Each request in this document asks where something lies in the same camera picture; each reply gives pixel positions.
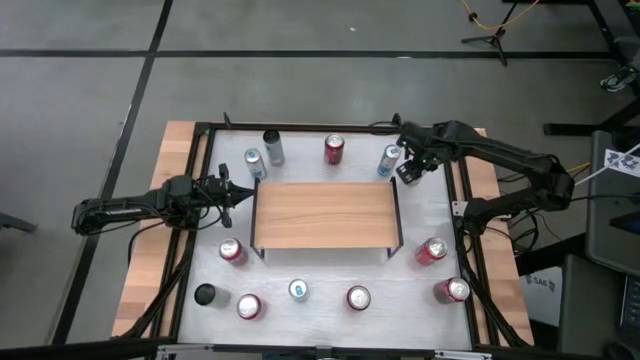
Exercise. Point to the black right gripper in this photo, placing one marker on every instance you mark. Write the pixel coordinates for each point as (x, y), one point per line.
(422, 142)

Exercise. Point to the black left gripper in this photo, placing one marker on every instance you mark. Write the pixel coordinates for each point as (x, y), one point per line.
(212, 192)

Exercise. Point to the blue silver Red Bull can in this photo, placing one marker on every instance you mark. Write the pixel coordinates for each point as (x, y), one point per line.
(298, 290)
(255, 165)
(387, 162)

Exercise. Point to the silver Celsius can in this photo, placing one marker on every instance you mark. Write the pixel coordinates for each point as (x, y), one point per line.
(204, 294)
(275, 152)

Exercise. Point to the red soda can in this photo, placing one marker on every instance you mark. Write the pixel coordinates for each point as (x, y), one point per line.
(334, 152)
(248, 306)
(231, 248)
(436, 247)
(457, 289)
(358, 297)

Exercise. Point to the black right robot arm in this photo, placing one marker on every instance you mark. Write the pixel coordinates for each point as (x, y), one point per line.
(500, 149)

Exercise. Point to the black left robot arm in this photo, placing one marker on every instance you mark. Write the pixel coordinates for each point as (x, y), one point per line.
(115, 210)

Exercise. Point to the wooden shelf with black legs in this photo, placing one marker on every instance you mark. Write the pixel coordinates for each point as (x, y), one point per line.
(325, 215)

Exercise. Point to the black tripod stand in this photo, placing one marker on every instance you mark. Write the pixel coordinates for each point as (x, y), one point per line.
(495, 40)

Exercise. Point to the white cardboard box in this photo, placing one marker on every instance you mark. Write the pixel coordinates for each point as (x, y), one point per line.
(542, 305)

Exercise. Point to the white printed tag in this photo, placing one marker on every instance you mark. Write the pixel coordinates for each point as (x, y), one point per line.
(620, 161)

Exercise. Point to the grey chair leg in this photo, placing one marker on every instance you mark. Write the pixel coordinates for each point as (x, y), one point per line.
(15, 222)

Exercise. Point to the dark grey cabinet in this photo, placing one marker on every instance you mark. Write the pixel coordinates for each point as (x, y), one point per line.
(590, 310)

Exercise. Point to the person's shoe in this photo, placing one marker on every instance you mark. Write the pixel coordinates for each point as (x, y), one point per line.
(617, 80)

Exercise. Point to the person's leg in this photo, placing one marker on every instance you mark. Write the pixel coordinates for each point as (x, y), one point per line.
(627, 50)

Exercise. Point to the white frame bracket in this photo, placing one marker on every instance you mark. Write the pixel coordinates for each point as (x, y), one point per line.
(459, 207)

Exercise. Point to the black metal table frame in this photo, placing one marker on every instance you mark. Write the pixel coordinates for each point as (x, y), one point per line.
(310, 127)

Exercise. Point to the silver camera mount bar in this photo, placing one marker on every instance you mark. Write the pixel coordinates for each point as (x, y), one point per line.
(175, 350)

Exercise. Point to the black desk frame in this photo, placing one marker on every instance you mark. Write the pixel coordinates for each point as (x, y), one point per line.
(575, 129)

